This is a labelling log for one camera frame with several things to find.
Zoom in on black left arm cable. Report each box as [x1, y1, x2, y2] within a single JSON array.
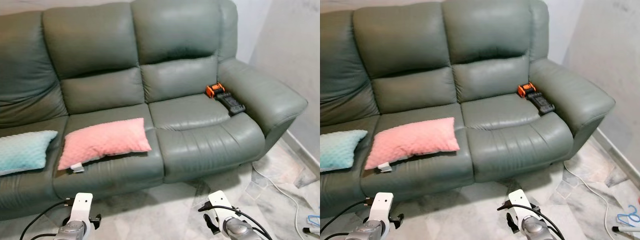
[[19, 197, 77, 240], [320, 197, 377, 236]]

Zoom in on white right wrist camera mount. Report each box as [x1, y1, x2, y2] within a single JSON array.
[[507, 189, 531, 224], [207, 190, 231, 224]]

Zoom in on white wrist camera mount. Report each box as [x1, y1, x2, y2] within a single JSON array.
[[507, 189, 531, 224], [207, 190, 231, 224], [370, 192, 395, 226], [67, 192, 94, 224]]

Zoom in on orange and black device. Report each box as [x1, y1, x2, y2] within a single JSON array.
[[517, 82, 557, 116], [205, 82, 247, 117]]

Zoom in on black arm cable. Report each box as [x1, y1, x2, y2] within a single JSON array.
[[497, 200, 566, 240], [197, 202, 274, 240], [19, 197, 77, 240], [320, 197, 377, 236]]

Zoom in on pink dotted pillow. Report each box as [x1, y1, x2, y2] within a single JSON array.
[[363, 117, 460, 174], [57, 117, 152, 174]]

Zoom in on green leather sofa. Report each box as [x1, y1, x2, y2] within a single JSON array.
[[0, 0, 309, 221], [320, 0, 616, 221]]

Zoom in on teal dotted pillow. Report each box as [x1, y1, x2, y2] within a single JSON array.
[[320, 129, 369, 174], [0, 130, 59, 176]]

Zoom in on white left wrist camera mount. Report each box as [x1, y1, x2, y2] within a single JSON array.
[[67, 192, 94, 224], [370, 192, 395, 226]]

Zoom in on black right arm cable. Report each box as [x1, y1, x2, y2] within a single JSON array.
[[497, 200, 566, 240], [197, 202, 274, 240]]

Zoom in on white power cable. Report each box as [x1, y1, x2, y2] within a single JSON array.
[[251, 161, 306, 236], [562, 161, 615, 232]]

